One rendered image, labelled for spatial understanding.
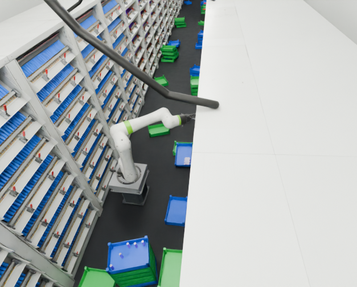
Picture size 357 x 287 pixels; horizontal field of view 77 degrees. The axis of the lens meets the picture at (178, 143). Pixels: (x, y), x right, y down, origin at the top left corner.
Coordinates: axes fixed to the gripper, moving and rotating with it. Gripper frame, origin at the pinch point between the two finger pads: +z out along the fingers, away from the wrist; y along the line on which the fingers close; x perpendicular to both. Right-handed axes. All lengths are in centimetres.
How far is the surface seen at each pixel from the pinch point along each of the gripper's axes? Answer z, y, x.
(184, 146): 14, -74, -61
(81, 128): -102, -47, -3
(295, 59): -23, 105, 49
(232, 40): -29, 75, 58
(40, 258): -151, 21, -69
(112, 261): -107, 33, -85
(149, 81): -85, 106, 49
